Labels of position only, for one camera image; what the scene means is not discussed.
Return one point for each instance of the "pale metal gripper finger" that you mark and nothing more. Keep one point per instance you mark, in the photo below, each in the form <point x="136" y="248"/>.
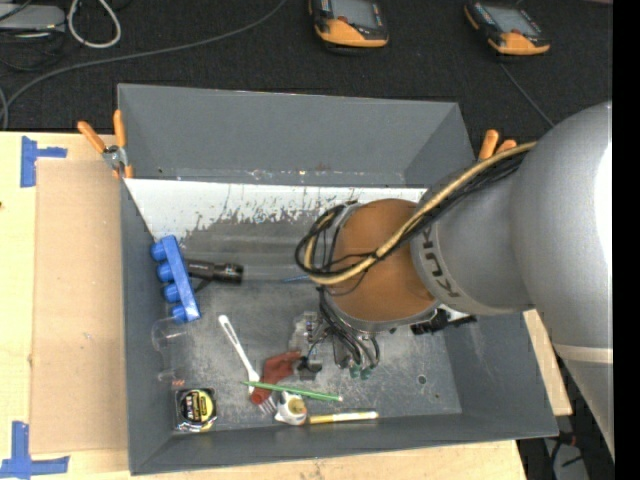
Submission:
<point x="311" y="367"/>
<point x="306" y="330"/>

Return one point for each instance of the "green thin stick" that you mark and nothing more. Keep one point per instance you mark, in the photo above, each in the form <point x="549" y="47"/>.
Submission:
<point x="300" y="392"/>

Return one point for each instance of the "red-brown toy hand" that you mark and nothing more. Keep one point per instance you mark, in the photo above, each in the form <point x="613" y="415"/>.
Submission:
<point x="277" y="365"/>

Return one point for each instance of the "yellow pen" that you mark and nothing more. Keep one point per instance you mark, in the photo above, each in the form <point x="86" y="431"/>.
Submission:
<point x="345" y="416"/>

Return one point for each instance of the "white plastic fork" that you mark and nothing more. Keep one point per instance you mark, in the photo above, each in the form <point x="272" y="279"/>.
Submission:
<point x="239" y="348"/>

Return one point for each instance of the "black flashlight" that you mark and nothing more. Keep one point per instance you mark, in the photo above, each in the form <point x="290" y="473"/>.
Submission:
<point x="220" y="271"/>

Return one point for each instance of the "black and yellow tape measure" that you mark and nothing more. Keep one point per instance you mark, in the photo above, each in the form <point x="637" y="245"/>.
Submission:
<point x="196" y="409"/>

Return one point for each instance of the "clear glass cup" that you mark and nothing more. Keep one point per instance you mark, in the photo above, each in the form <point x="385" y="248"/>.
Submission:
<point x="167" y="338"/>

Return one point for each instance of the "blue block with round pegs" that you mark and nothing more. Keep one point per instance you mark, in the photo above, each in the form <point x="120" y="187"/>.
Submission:
<point x="175" y="278"/>

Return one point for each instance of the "grey metal bin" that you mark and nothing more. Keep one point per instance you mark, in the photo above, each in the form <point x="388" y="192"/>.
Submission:
<point x="280" y="133"/>

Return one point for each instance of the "brown cardboard board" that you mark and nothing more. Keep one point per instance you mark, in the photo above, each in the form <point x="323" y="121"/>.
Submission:
<point x="75" y="293"/>

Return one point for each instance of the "black cylinder on white bracket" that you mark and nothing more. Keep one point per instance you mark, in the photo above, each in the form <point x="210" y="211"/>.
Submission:
<point x="431" y="326"/>

